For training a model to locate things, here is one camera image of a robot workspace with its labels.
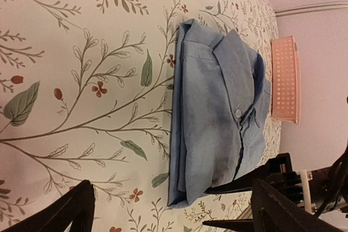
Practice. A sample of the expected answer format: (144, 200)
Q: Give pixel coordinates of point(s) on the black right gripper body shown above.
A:
(317, 191)

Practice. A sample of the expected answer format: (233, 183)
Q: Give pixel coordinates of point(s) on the light blue shirt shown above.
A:
(220, 103)

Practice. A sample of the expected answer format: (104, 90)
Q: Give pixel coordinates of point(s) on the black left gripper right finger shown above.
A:
(272, 211)

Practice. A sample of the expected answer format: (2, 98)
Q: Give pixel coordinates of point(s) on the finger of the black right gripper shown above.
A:
(248, 223)
(241, 184)

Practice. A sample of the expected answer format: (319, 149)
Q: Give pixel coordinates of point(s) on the pink perforated plastic basket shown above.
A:
(286, 80)

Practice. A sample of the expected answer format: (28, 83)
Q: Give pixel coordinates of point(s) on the aluminium frame post right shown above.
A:
(310, 8)

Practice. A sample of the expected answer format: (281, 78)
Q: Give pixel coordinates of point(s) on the floral patterned tablecloth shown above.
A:
(86, 91)

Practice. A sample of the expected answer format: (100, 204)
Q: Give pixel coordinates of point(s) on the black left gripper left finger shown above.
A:
(75, 209)

